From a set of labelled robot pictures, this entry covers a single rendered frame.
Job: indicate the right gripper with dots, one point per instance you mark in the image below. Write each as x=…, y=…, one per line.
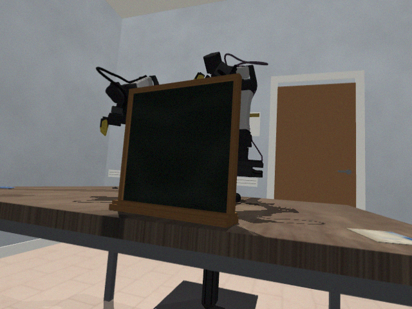
x=115, y=120

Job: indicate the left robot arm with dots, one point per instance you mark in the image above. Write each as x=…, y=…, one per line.
x=216, y=67

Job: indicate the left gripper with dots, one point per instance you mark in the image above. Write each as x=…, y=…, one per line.
x=200, y=76

